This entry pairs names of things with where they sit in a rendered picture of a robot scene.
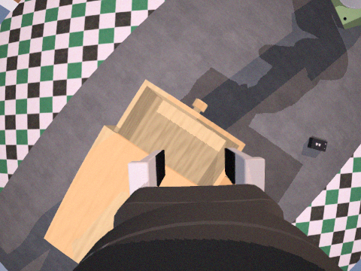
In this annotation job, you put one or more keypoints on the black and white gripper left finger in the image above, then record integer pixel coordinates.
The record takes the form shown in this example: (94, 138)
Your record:
(147, 172)

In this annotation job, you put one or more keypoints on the light wooden chest of drawers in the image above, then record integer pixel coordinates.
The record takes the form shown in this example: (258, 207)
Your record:
(99, 188)

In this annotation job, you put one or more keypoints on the black 9v battery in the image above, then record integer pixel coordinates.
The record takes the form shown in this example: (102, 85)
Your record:
(317, 144)

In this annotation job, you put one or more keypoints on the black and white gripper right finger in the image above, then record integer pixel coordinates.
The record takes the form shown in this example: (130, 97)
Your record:
(241, 168)

